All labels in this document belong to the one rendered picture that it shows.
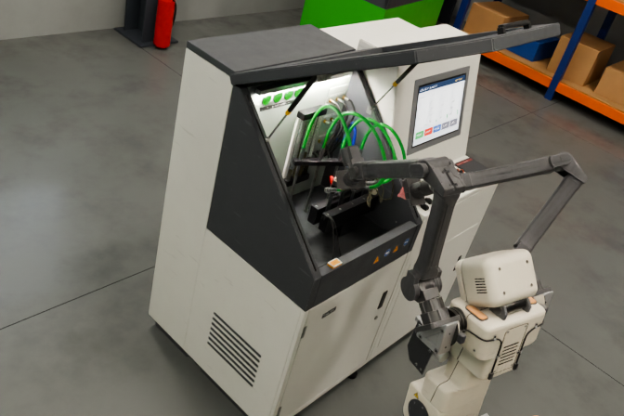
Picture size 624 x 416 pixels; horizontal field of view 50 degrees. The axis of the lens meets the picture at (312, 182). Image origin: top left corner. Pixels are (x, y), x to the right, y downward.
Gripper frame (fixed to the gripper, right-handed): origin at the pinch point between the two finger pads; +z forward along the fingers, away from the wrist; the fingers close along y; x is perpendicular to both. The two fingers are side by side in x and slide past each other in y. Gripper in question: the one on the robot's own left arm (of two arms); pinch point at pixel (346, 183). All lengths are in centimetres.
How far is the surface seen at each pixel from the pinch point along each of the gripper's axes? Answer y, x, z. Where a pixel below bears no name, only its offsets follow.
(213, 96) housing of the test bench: 47, -37, 4
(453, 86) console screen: -64, -50, 54
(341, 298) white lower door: 1.9, 42.3, 26.1
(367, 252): -8.5, 25.2, 17.3
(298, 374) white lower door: 20, 72, 42
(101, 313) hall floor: 110, 41, 104
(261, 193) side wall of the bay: 31.5, 1.3, 4.0
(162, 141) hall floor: 89, -73, 235
